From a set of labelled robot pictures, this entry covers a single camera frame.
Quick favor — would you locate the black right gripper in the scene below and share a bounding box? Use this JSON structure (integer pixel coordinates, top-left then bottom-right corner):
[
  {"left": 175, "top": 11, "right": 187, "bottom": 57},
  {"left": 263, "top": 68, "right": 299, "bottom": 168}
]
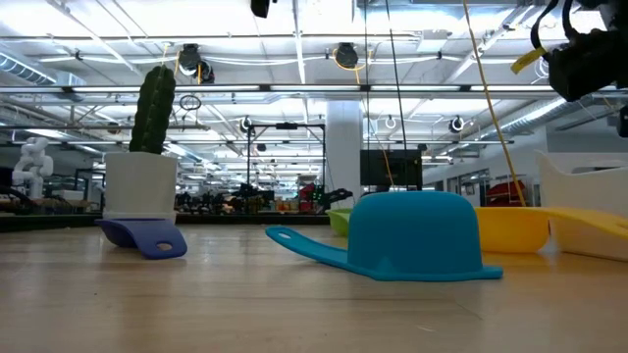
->
[{"left": 546, "top": 0, "right": 628, "bottom": 138}]

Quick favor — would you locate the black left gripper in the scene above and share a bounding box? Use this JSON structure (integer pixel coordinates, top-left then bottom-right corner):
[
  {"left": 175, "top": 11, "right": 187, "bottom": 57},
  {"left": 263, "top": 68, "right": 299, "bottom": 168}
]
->
[{"left": 249, "top": 0, "right": 273, "bottom": 20}]

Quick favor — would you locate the white plastic basket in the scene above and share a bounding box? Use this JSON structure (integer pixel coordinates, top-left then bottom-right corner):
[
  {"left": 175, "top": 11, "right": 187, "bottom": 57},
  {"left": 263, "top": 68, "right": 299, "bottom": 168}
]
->
[{"left": 534, "top": 149, "right": 628, "bottom": 263}]

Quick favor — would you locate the yellow measuring cup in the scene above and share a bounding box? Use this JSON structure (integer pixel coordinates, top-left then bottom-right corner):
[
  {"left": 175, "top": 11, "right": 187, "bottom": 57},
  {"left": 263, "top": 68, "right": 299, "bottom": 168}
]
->
[{"left": 474, "top": 205, "right": 628, "bottom": 255}]

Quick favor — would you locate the green measuring cup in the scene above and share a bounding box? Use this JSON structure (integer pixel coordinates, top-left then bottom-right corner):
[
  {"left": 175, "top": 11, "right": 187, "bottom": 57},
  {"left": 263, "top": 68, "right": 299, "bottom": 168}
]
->
[{"left": 326, "top": 208, "right": 354, "bottom": 238}]

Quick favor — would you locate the teal measuring cup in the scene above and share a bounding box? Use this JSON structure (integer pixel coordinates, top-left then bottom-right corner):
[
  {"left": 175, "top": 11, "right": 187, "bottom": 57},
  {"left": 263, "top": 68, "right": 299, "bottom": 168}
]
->
[{"left": 265, "top": 190, "right": 504, "bottom": 282}]

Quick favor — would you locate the navy measuring cup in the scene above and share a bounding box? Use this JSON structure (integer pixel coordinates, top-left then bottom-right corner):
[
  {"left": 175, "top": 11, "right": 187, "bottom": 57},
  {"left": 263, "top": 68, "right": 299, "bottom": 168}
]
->
[{"left": 95, "top": 218, "right": 188, "bottom": 260}]

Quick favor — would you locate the red cabinet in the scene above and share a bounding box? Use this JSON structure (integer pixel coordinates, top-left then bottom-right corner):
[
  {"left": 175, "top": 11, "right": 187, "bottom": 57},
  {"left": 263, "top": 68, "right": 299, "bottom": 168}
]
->
[{"left": 485, "top": 179, "right": 527, "bottom": 207}]

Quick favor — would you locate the green cactus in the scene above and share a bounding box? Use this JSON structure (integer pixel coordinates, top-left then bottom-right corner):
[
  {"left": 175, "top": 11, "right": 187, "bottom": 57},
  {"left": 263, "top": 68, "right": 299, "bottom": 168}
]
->
[{"left": 129, "top": 65, "right": 177, "bottom": 156}]

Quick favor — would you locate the white building column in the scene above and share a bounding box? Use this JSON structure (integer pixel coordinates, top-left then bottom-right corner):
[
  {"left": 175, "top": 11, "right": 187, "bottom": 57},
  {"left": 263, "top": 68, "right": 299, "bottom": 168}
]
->
[{"left": 326, "top": 100, "right": 364, "bottom": 210}]

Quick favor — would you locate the yellow cable tag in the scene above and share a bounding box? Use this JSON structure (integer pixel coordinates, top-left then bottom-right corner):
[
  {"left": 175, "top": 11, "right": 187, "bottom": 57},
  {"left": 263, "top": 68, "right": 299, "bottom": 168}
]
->
[{"left": 509, "top": 46, "right": 549, "bottom": 76}]

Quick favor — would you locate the black gantry frame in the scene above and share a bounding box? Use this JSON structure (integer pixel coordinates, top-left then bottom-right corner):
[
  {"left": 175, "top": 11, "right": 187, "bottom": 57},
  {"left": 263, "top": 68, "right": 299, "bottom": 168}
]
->
[{"left": 246, "top": 123, "right": 328, "bottom": 197}]

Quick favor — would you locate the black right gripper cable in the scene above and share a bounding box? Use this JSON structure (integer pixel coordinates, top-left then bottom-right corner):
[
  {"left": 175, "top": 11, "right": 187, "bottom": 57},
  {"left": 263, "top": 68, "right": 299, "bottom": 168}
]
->
[{"left": 529, "top": 0, "right": 579, "bottom": 51}]

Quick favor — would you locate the yellow hanging cable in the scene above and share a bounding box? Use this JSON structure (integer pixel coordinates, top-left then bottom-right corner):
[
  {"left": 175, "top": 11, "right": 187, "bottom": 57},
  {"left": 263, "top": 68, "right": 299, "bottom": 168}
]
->
[{"left": 461, "top": 0, "right": 527, "bottom": 208}]

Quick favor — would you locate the black hanging cable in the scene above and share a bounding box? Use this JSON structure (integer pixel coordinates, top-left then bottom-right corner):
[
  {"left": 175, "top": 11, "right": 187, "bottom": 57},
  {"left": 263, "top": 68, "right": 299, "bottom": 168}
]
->
[{"left": 384, "top": 0, "right": 411, "bottom": 192}]

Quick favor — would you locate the black table frame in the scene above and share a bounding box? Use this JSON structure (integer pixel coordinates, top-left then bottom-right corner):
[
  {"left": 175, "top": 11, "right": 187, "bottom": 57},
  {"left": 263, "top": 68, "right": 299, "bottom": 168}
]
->
[{"left": 0, "top": 213, "right": 330, "bottom": 231}]

